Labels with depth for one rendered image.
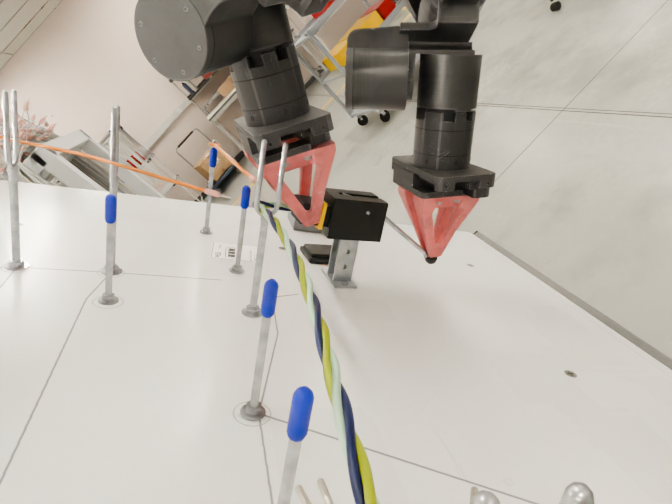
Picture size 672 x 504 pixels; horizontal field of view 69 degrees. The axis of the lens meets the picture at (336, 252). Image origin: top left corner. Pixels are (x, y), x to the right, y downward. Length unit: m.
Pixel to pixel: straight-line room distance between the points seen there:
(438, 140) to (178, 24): 0.25
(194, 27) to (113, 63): 8.16
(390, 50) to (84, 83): 8.15
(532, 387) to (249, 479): 0.23
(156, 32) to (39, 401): 0.23
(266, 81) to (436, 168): 0.18
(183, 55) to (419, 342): 0.28
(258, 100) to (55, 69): 8.24
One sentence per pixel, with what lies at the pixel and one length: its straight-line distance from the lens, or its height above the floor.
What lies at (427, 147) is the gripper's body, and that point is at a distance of 0.49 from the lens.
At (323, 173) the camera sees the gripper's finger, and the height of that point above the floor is 1.20.
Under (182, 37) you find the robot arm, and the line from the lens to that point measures 0.35.
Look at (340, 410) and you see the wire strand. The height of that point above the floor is 1.23.
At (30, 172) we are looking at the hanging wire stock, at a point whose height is 1.42.
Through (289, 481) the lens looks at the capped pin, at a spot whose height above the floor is 1.21.
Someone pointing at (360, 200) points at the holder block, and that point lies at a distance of 0.46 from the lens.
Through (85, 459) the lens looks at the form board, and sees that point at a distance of 0.28.
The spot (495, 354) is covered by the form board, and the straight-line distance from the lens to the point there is 0.44.
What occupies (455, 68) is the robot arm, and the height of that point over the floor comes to 1.18.
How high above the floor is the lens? 1.32
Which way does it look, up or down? 24 degrees down
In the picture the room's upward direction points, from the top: 48 degrees counter-clockwise
